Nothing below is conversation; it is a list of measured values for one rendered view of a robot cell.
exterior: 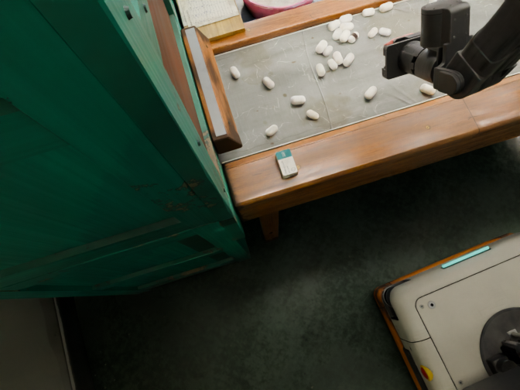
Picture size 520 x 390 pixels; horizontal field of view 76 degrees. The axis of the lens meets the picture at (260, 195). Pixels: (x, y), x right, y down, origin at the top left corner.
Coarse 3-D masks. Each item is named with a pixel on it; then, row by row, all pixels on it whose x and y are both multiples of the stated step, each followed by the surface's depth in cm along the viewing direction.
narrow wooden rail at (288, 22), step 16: (336, 0) 88; (352, 0) 88; (368, 0) 88; (384, 0) 88; (400, 0) 90; (272, 16) 88; (288, 16) 88; (304, 16) 87; (320, 16) 87; (336, 16) 88; (240, 32) 87; (256, 32) 87; (272, 32) 87; (288, 32) 89; (224, 48) 87
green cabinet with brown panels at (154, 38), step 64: (0, 0) 15; (64, 0) 16; (128, 0) 24; (0, 64) 18; (64, 64) 20; (128, 64) 21; (0, 128) 23; (64, 128) 25; (128, 128) 28; (192, 128) 39; (0, 192) 34; (64, 192) 38; (128, 192) 43; (192, 192) 46; (0, 256) 52; (64, 256) 58
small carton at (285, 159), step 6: (282, 150) 75; (288, 150) 75; (276, 156) 75; (282, 156) 75; (288, 156) 75; (282, 162) 74; (288, 162) 74; (294, 162) 74; (282, 168) 74; (288, 168) 74; (294, 168) 74; (282, 174) 74; (288, 174) 74; (294, 174) 75
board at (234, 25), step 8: (176, 0) 89; (232, 16) 87; (240, 16) 87; (208, 24) 87; (216, 24) 87; (224, 24) 86; (232, 24) 86; (240, 24) 86; (208, 32) 86; (216, 32) 86; (224, 32) 86; (232, 32) 86
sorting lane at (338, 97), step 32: (416, 0) 90; (480, 0) 89; (320, 32) 89; (352, 32) 88; (224, 64) 88; (256, 64) 87; (288, 64) 87; (352, 64) 86; (384, 64) 85; (256, 96) 84; (288, 96) 84; (320, 96) 84; (352, 96) 83; (384, 96) 83; (416, 96) 82; (256, 128) 82; (288, 128) 82; (320, 128) 81; (224, 160) 80
